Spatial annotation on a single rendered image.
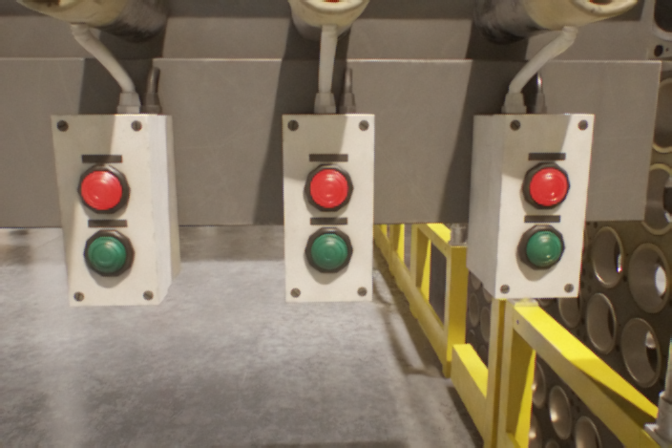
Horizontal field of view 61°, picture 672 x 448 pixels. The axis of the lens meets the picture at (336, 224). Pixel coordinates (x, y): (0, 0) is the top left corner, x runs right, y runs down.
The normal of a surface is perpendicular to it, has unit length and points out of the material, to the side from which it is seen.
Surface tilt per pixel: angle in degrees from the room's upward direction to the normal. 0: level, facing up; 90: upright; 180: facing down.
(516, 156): 90
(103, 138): 90
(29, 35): 90
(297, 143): 90
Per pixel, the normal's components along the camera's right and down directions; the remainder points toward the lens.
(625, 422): -1.00, 0.01
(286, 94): 0.05, 0.20
